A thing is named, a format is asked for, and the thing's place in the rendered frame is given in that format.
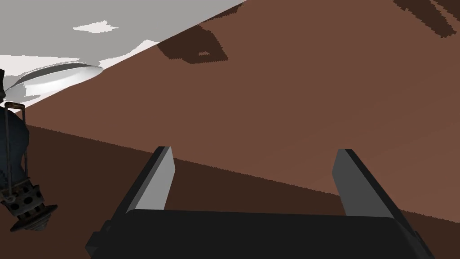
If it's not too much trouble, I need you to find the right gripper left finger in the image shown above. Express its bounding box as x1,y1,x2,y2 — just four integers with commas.
112,146,176,221

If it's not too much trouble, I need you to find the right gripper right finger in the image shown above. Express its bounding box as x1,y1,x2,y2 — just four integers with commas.
332,149,414,231

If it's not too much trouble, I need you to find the dark rusty lantern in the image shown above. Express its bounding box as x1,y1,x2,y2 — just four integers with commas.
0,68,58,232

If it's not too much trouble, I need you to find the white round plate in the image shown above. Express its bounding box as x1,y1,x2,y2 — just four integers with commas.
3,62,105,102

